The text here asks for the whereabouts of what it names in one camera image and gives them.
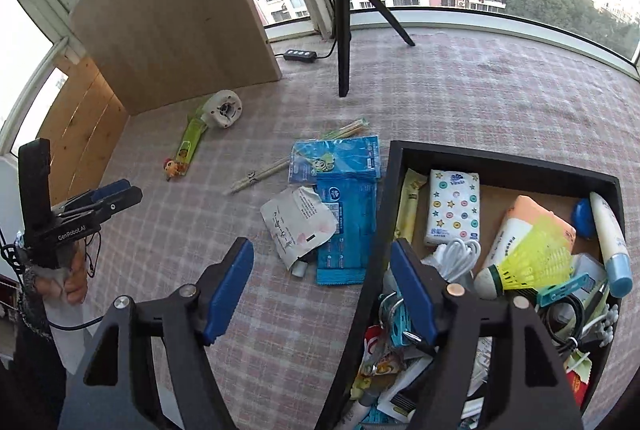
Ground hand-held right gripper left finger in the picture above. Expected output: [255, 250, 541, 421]
[82, 237, 256, 430]

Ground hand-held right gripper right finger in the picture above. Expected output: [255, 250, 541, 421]
[389, 237, 586, 430]

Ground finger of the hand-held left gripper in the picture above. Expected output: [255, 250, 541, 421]
[54, 187, 144, 231]
[52, 179, 133, 217]

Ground black tray container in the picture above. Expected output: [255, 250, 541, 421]
[315, 140, 625, 430]

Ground blue wet wipes packet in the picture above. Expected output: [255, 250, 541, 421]
[315, 172, 379, 285]

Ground green cartoon packet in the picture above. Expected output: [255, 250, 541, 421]
[162, 112, 208, 183]

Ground white torn paper packet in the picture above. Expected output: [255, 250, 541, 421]
[260, 186, 338, 271]

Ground wooden chopsticks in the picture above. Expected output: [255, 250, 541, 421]
[322, 119, 371, 141]
[223, 159, 291, 195]

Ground white plug-in device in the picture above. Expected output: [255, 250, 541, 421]
[202, 90, 243, 129]

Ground blue keychain packet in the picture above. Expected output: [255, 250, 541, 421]
[289, 136, 383, 185]

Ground person's left forearm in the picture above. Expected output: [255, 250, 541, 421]
[0, 266, 68, 430]

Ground person's left hand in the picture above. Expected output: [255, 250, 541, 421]
[37, 242, 91, 307]

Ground teal clothes peg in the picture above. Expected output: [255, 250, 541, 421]
[385, 305, 426, 351]

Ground colourful snack packet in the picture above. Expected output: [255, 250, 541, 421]
[350, 325, 407, 401]

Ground yellow stick packet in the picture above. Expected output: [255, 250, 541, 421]
[395, 169, 428, 245]

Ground star print tissue pack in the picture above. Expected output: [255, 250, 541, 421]
[424, 170, 481, 247]

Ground yellow plastic shuttlecock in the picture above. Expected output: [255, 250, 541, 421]
[474, 212, 576, 299]

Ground orange white tissue pack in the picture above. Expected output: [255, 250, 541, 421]
[480, 195, 577, 271]

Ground small white bottle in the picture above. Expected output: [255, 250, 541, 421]
[340, 390, 375, 430]

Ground teal plastic clip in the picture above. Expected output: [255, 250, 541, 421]
[536, 273, 594, 309]

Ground small white box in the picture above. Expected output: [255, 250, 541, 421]
[570, 255, 608, 293]

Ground blue round case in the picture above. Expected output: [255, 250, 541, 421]
[572, 199, 597, 241]

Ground large wooden board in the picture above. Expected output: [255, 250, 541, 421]
[70, 0, 283, 115]

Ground red foil packet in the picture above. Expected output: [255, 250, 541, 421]
[567, 367, 592, 407]

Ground white knobbed plastic piece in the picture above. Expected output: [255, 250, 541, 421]
[594, 304, 621, 342]

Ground white tube blue cap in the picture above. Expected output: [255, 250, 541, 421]
[589, 191, 633, 298]

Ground black tripod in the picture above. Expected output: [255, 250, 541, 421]
[315, 0, 417, 98]

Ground green trees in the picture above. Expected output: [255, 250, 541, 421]
[505, 0, 640, 58]

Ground metal key ring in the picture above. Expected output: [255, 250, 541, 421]
[379, 292, 423, 346]

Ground coiled white cable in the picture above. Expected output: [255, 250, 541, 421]
[422, 237, 482, 283]

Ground coiled black cable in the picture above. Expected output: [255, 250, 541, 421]
[542, 295, 608, 353]

